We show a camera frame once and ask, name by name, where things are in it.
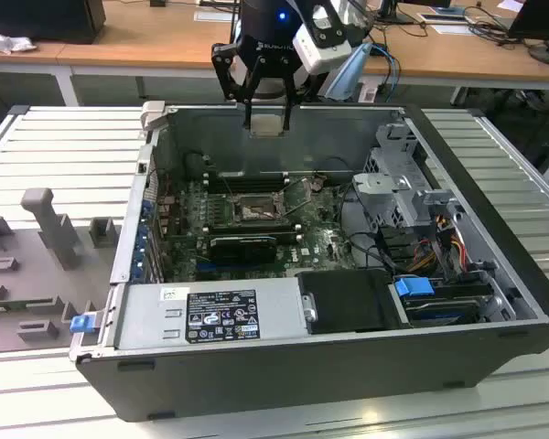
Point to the blue card retainer strip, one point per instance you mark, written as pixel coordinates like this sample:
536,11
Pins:
142,242

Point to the crumpled white paper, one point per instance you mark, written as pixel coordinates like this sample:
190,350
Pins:
9,43

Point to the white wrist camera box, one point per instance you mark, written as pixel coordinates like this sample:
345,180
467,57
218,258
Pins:
322,55

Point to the blue white booklet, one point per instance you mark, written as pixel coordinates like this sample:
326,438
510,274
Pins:
441,17

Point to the blue expansion slot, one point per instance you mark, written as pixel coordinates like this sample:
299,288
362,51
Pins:
203,265

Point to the black open PC case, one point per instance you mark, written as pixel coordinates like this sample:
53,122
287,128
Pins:
256,379

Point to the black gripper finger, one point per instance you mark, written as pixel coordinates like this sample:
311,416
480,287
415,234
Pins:
224,68
288,116

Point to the grey parts rack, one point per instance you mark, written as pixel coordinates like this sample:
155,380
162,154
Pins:
27,274

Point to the black desktop computer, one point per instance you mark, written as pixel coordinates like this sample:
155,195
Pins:
41,18

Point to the black graphics card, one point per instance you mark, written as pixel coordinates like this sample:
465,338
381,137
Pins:
242,250

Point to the wooden desk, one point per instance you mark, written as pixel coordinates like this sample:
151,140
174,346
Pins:
164,36
27,60

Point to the grey power supply box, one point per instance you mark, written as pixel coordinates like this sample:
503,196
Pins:
142,320

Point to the blue disk carrier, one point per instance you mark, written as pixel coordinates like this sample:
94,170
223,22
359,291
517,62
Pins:
412,289

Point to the grey paper sheet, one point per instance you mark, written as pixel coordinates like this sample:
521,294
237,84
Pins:
215,16

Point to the grey metal drive cage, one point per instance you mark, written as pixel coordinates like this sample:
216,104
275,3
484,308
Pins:
393,201

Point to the green motherboard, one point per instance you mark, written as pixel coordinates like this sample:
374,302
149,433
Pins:
320,238

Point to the CPU socket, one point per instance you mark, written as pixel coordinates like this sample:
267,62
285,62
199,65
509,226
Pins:
258,209

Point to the silver square CPU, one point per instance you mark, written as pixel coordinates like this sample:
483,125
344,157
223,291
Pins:
267,126

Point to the black RAM slot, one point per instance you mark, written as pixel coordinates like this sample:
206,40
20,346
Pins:
247,184
251,225
251,221
247,189
251,232
247,174
247,179
251,228

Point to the white paper sheet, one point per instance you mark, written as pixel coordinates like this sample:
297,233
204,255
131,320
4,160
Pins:
453,28

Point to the blue plastic latch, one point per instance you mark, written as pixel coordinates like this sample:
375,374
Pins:
81,324

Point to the black plastic shroud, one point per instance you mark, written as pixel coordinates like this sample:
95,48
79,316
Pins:
347,302

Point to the grey case release latch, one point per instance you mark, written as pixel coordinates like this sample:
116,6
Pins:
152,114

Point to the dark hard disk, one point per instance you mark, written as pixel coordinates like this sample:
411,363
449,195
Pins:
439,313

